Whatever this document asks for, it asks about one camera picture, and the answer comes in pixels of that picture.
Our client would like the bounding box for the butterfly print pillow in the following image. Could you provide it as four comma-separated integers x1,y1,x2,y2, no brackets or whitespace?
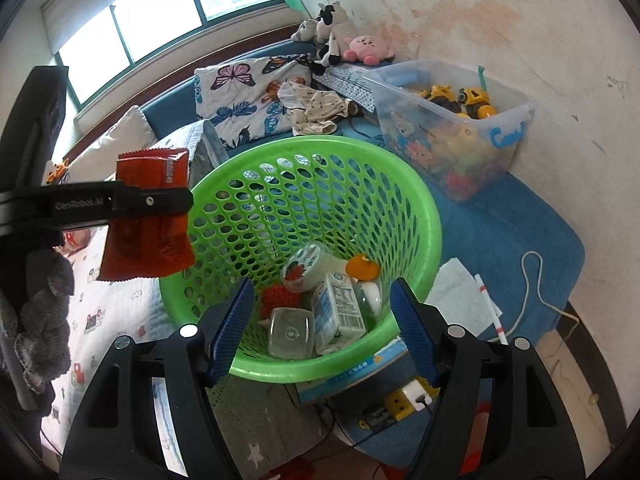
194,54,311,150

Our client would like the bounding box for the strawberry yogurt tub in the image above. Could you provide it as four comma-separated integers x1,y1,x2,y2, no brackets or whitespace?
281,242,347,294

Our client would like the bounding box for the white milk carton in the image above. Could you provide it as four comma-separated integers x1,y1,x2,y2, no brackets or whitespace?
311,272,367,356

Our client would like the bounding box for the yellow toy truck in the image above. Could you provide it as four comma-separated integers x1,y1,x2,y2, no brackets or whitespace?
418,84,498,119

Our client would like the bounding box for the orange jelly cup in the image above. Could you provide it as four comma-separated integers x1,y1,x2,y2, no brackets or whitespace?
345,254,381,282

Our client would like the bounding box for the pink plush toy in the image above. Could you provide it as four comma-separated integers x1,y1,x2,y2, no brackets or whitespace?
342,35,395,66

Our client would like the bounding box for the window with green frame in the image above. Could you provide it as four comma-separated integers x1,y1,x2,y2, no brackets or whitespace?
41,0,282,108

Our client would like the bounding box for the beige cushion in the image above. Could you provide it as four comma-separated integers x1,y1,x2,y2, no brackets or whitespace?
67,105,157,183

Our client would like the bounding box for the patterned grey cloth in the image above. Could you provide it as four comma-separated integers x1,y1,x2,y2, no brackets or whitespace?
314,64,375,114

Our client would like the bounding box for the green plastic trash basket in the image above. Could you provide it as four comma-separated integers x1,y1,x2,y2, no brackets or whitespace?
159,134,445,385

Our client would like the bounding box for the small clear plastic cup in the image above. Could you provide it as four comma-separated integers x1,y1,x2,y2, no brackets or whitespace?
268,308,314,361

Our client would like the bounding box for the clear plastic bottle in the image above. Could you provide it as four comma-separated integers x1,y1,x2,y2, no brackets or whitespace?
354,281,382,320

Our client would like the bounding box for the clear plastic toy bin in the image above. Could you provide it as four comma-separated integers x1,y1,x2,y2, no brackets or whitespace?
363,58,536,202

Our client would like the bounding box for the crumpled beige cloth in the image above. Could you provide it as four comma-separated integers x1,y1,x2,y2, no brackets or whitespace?
278,81,359,136

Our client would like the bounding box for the orange snack wrapper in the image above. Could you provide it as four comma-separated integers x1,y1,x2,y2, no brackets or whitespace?
99,148,195,282

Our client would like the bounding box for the white cable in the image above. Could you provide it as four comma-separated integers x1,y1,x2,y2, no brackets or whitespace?
504,250,582,340

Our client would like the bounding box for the white paper sheet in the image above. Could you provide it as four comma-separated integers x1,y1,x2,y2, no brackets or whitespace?
425,258,502,337

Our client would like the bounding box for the cow plush toy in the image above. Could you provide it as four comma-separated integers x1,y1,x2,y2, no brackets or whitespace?
291,1,358,75

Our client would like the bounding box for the printed white table cloth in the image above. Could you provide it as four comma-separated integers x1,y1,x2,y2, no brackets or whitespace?
40,120,229,476

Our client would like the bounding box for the grey sleeve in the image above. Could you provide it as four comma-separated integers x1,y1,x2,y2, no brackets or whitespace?
1,248,75,394

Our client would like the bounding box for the orange toy on sofa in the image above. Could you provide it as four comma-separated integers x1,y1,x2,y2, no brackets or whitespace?
44,159,70,185

